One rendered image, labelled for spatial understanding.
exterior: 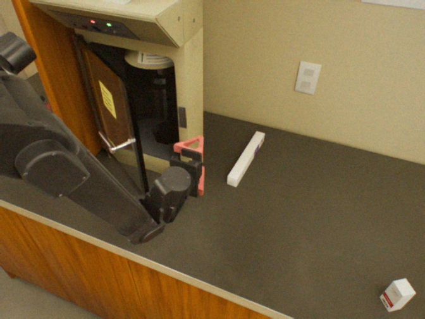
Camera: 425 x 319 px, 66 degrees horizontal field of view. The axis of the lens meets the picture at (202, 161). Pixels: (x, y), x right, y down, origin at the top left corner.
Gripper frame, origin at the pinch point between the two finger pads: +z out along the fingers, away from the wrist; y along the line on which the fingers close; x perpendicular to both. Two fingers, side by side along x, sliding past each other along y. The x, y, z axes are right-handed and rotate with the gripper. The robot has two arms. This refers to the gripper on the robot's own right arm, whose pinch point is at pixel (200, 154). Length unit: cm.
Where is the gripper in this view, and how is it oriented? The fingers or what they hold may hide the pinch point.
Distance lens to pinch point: 79.7
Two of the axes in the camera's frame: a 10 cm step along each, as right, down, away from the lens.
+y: -0.1, -7.3, -6.9
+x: -9.2, -2.6, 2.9
